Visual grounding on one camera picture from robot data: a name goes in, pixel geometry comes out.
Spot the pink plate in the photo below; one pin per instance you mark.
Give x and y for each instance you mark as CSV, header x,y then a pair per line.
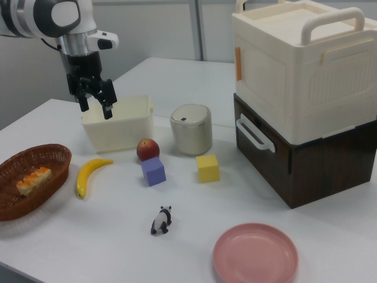
x,y
256,256

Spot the yellow foam cube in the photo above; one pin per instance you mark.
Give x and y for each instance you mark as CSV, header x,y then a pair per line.
x,y
208,170

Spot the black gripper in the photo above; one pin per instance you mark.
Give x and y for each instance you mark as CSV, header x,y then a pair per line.
x,y
84,65

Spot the dark wooden drawer box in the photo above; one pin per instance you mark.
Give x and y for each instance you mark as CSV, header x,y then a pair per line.
x,y
324,168

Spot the orange box latch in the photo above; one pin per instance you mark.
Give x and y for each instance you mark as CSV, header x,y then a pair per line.
x,y
238,63

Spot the cream plastic storage bin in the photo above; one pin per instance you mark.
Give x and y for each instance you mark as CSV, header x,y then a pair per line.
x,y
120,132

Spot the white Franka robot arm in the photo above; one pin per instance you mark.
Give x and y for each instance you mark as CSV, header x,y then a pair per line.
x,y
67,13

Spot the grey partition post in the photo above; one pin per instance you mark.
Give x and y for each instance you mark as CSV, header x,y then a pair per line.
x,y
199,29

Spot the toy cake with orange topping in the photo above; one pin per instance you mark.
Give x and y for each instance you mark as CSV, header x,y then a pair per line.
x,y
33,180

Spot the brown wicker basket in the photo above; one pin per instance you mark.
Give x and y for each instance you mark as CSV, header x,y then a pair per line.
x,y
56,165

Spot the red apple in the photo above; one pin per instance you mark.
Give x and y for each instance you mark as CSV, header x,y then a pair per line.
x,y
148,149

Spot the small beige lidded trash can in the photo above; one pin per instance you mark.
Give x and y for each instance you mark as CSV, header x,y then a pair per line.
x,y
191,132

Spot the small panda figurine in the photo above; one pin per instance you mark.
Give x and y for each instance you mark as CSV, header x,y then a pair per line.
x,y
160,221

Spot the yellow banana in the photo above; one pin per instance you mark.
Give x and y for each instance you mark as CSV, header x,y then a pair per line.
x,y
85,175

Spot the purple foam cube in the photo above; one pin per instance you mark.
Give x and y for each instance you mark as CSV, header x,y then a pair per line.
x,y
153,174

